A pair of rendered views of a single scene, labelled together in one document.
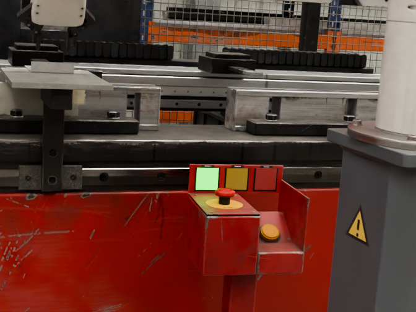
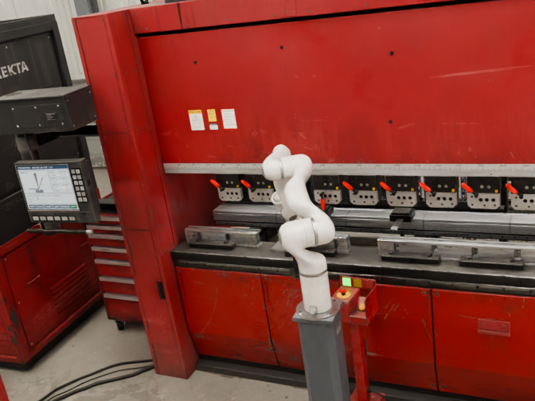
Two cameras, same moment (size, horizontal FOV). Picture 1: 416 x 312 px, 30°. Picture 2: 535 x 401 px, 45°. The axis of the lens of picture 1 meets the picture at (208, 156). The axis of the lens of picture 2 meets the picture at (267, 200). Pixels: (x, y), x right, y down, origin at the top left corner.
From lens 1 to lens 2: 2.48 m
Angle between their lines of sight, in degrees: 46
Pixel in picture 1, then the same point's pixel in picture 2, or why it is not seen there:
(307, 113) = (412, 250)
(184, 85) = (383, 223)
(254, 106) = (387, 246)
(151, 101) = (342, 243)
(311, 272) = (408, 319)
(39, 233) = (298, 290)
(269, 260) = (353, 319)
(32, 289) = not seen: hidden behind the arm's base
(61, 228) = not seen: hidden behind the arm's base
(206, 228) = not seen: hidden behind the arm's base
